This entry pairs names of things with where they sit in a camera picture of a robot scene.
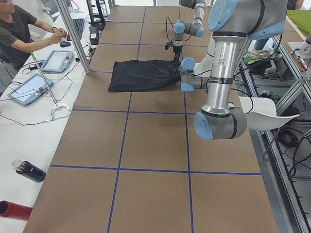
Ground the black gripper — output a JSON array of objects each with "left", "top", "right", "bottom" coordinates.
[
  {"left": 169, "top": 62, "right": 180, "bottom": 78},
  {"left": 173, "top": 45, "right": 183, "bottom": 62}
]

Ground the black printed t-shirt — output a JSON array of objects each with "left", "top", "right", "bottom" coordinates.
[{"left": 108, "top": 60, "right": 180, "bottom": 92}]

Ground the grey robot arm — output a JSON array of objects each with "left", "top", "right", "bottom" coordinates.
[
  {"left": 171, "top": 0, "right": 206, "bottom": 62},
  {"left": 178, "top": 0, "right": 288, "bottom": 140}
]

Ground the white plastic chair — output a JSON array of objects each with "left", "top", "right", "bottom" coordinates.
[{"left": 239, "top": 96, "right": 300, "bottom": 131}]

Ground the black keyboard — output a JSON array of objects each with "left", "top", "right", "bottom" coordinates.
[{"left": 72, "top": 18, "right": 85, "bottom": 40}]

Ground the blue tape line lengthwise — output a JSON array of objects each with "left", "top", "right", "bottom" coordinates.
[{"left": 178, "top": 6, "right": 195, "bottom": 233}]

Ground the black computer mouse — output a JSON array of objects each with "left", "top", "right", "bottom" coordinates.
[{"left": 60, "top": 41, "right": 71, "bottom": 48}]

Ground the far blue teach pendant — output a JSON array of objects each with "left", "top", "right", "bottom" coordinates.
[{"left": 41, "top": 50, "right": 74, "bottom": 73}]

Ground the blue teach pendant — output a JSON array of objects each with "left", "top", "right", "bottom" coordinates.
[
  {"left": 7, "top": 73, "right": 47, "bottom": 106},
  {"left": 41, "top": 50, "right": 74, "bottom": 73}
]

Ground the white grabber stick tool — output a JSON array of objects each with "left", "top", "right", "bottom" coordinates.
[{"left": 30, "top": 52, "right": 71, "bottom": 120}]

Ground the near blue teach pendant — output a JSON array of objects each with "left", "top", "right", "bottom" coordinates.
[{"left": 7, "top": 73, "right": 47, "bottom": 106}]

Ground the blue tape line crosswise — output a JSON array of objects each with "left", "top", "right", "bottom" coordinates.
[{"left": 50, "top": 165, "right": 262, "bottom": 176}]

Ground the seated person grey shirt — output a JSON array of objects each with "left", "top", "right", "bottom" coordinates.
[{"left": 0, "top": 0, "right": 67, "bottom": 70}]

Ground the black water bottle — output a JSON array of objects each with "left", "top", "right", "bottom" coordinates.
[{"left": 12, "top": 159, "right": 46, "bottom": 183}]

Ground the red water bottle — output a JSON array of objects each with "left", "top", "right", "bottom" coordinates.
[{"left": 0, "top": 200, "right": 33, "bottom": 221}]

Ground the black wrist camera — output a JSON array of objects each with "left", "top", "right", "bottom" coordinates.
[{"left": 165, "top": 42, "right": 174, "bottom": 50}]

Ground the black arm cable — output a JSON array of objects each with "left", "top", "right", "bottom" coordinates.
[{"left": 166, "top": 16, "right": 192, "bottom": 43}]

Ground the aluminium profile post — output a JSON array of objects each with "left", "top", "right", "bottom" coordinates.
[{"left": 55, "top": 0, "right": 91, "bottom": 74}]

